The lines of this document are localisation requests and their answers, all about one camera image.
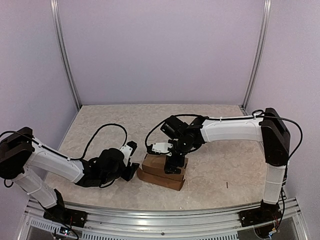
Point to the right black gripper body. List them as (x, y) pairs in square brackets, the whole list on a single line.
[(179, 161)]

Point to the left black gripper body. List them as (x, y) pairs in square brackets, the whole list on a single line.
[(126, 176)]

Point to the brown cardboard paper box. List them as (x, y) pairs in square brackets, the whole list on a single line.
[(153, 171)]

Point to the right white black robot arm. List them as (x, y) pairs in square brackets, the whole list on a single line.
[(267, 128)]

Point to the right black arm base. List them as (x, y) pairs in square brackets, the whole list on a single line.
[(259, 215)]

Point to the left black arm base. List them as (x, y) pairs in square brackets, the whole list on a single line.
[(66, 216)]

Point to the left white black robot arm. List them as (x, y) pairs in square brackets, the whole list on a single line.
[(20, 151)]

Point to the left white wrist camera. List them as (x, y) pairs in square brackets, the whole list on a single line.
[(128, 150)]

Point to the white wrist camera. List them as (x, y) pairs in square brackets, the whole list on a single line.
[(128, 150), (160, 148)]

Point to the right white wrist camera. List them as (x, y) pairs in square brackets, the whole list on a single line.
[(160, 148)]

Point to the front aluminium frame rail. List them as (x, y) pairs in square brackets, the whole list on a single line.
[(105, 223)]

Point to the left aluminium frame post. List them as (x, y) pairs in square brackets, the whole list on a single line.
[(63, 53)]

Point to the aluminium frame post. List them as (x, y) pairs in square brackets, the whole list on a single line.
[(63, 53), (258, 53)]

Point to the right aluminium frame post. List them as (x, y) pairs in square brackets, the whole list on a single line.
[(258, 53)]

